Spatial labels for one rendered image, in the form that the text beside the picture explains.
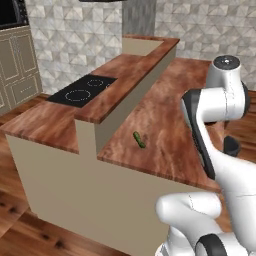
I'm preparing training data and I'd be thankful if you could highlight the green pickle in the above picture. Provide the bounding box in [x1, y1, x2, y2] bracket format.
[132, 131, 147, 149]

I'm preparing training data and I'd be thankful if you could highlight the black hob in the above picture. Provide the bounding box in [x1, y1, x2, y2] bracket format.
[46, 74, 118, 109]

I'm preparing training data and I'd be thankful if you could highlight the beige kitchen island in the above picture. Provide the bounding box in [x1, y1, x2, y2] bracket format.
[0, 34, 223, 256]

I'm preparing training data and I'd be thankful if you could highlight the beige cupboard run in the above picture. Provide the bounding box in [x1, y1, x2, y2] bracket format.
[0, 25, 44, 117]

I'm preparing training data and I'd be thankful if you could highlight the dark extractor hood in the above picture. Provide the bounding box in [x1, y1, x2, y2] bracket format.
[78, 0, 128, 3]

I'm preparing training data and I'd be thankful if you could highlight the black wall oven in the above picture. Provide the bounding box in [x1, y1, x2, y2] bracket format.
[0, 0, 30, 31]

